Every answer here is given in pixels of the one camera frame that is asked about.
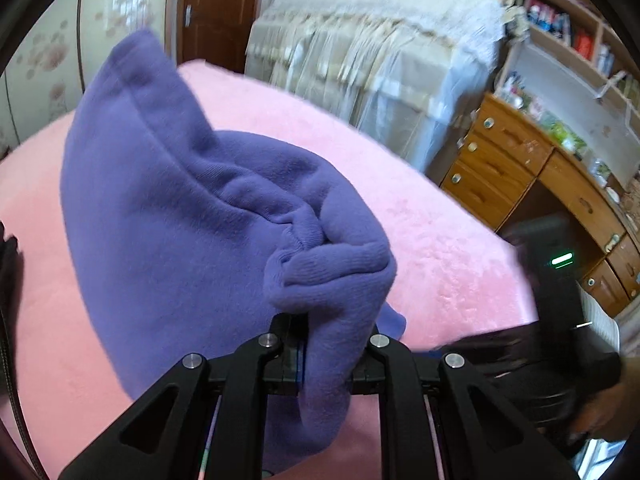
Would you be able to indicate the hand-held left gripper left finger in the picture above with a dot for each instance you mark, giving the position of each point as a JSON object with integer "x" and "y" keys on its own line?
{"x": 240, "y": 375}

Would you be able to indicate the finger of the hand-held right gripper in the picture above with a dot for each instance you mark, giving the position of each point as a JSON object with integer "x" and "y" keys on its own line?
{"x": 475, "y": 345}

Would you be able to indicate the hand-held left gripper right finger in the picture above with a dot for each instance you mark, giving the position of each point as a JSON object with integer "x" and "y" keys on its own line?
{"x": 400, "y": 380}

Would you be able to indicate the purple sweater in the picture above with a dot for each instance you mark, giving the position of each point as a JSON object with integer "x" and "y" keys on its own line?
{"x": 190, "y": 200}

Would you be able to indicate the person's right hand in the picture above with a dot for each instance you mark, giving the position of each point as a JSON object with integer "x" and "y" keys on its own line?
{"x": 610, "y": 405}

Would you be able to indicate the white paper sheet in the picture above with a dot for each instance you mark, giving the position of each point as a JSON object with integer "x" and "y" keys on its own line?
{"x": 600, "y": 317}

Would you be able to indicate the pink bed blanket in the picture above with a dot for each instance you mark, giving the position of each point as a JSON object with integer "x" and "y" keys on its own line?
{"x": 440, "y": 250}

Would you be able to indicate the wooden desk with drawers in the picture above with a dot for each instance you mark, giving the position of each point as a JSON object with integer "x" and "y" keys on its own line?
{"x": 540, "y": 170}

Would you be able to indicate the green packet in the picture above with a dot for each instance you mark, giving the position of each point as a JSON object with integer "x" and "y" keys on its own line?
{"x": 565, "y": 135}

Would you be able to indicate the black folded garment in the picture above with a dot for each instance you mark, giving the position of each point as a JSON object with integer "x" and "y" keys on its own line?
{"x": 9, "y": 310}

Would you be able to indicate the wooden bookshelf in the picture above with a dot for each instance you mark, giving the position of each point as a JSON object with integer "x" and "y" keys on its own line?
{"x": 570, "y": 35}

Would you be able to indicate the row of books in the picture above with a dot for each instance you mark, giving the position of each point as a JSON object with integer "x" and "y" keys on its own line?
{"x": 550, "y": 17}

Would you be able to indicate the lace cloth covered furniture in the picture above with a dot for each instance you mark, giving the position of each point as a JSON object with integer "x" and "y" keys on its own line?
{"x": 380, "y": 50}

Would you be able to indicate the brown wooden door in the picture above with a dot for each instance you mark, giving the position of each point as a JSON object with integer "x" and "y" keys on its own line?
{"x": 220, "y": 10}

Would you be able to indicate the floral wardrobe sliding doors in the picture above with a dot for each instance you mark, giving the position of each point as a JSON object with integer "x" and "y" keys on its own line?
{"x": 60, "y": 40}

